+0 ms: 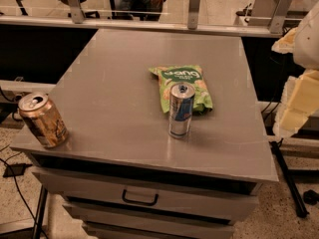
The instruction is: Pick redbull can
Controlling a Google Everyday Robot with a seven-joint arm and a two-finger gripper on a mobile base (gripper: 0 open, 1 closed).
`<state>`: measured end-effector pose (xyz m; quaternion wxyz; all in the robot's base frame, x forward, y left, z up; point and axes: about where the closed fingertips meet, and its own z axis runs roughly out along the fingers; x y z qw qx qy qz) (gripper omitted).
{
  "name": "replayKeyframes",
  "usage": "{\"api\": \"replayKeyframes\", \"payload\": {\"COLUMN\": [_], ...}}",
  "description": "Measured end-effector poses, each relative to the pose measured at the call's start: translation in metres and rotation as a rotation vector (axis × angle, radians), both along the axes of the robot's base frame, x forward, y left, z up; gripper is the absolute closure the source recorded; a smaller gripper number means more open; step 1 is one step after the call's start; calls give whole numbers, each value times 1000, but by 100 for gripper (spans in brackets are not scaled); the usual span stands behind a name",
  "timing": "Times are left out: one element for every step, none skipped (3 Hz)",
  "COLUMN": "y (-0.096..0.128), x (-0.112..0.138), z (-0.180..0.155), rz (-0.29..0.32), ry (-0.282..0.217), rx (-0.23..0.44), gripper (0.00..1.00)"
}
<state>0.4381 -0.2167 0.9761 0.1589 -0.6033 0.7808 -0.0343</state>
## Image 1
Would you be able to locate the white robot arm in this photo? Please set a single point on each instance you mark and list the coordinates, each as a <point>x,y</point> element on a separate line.
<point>306,42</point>

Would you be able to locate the silver blue redbull can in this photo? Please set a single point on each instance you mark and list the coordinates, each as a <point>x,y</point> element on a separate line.
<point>181,97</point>

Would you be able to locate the gold brown soda can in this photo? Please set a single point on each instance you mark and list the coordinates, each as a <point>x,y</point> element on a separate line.
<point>43,119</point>

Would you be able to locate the green snack chip bag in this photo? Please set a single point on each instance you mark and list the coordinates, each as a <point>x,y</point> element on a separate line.
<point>192,74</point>

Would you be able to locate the grey drawer cabinet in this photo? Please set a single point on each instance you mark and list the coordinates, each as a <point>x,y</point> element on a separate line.
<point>118,139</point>

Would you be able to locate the seated person in background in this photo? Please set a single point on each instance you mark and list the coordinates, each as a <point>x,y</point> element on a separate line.
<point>150,10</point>

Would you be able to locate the yellow foam padding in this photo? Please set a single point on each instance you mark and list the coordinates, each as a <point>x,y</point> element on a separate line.
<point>299,101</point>

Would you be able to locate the black power adapter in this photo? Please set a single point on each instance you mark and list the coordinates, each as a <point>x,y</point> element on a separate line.
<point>15,169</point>

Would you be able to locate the black tripod leg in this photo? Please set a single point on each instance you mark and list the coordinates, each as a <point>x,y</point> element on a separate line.
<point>301,210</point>

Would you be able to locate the black drawer handle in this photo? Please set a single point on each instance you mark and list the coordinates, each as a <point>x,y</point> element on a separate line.
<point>139,198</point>

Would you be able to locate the middle metal rail bracket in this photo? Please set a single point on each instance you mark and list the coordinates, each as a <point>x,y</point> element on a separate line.
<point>193,14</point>

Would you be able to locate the metal rail bracket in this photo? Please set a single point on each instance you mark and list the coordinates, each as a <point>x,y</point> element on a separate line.
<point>279,16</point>
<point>193,14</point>
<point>77,14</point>

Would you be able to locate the right metal rail bracket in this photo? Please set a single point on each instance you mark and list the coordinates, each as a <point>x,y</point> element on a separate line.
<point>279,16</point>

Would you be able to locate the left metal rail bracket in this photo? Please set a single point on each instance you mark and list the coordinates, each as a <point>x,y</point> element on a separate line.
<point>77,14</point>

